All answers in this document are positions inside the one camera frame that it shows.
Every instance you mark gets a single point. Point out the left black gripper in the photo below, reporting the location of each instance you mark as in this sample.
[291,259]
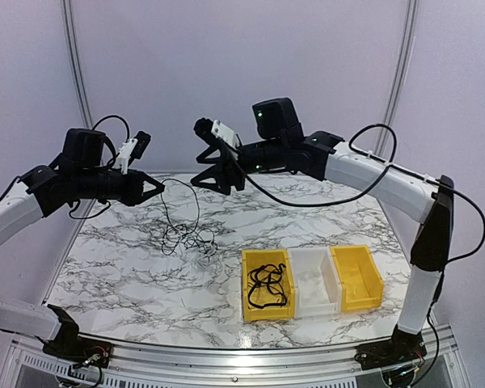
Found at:
[133,194]

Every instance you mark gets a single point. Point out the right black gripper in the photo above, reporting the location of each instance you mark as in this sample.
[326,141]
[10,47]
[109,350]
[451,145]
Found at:
[219,171]

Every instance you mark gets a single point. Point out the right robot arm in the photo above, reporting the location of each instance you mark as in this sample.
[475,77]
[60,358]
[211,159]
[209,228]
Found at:
[324,156]

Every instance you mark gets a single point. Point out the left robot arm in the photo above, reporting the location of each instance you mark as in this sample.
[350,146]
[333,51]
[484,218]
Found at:
[88,168]

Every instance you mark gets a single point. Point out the left yellow bin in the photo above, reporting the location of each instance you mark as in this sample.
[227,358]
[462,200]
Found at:
[268,291]

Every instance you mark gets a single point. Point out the yellow bin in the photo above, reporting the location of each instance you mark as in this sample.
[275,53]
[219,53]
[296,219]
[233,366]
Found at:
[268,291]
[361,282]

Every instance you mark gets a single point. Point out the white translucent bin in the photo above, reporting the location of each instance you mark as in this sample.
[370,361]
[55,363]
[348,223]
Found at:
[318,291]

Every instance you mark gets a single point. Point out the right yellow bin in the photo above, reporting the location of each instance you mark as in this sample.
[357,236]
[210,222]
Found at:
[361,282]

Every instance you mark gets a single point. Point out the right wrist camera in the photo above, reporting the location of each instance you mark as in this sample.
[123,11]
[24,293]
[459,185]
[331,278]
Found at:
[212,131]

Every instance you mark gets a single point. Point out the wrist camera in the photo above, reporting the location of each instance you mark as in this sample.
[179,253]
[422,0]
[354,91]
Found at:
[131,150]
[212,131]

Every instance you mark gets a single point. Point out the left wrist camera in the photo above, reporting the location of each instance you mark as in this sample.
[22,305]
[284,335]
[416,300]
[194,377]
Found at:
[131,150]

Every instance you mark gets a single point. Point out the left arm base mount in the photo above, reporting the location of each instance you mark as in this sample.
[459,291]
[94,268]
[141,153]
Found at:
[69,345]

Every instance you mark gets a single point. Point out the aluminium front rail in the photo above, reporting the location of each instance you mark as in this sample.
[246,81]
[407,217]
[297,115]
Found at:
[150,365]

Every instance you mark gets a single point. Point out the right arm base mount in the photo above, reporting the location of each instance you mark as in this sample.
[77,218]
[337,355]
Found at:
[401,347]

